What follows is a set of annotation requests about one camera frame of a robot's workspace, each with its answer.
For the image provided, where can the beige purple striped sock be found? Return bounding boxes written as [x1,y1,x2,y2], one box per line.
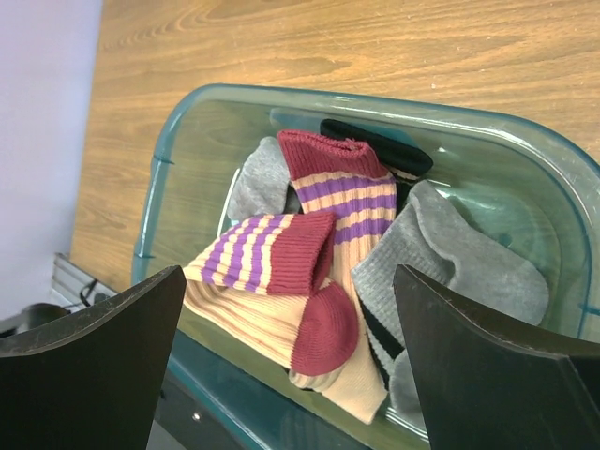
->
[184,212,359,376]

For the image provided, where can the grey sock black stripes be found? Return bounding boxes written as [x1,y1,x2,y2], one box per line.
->
[227,137,302,221]

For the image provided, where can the black sock tan stripes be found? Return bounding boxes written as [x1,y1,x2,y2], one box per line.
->
[320,118,433,213]

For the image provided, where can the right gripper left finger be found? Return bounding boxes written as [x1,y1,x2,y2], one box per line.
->
[1,265,186,449]

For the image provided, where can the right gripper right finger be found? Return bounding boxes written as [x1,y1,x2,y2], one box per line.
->
[394,264,599,449]

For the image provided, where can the clear plastic tub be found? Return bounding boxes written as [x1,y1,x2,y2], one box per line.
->
[131,84,599,449]

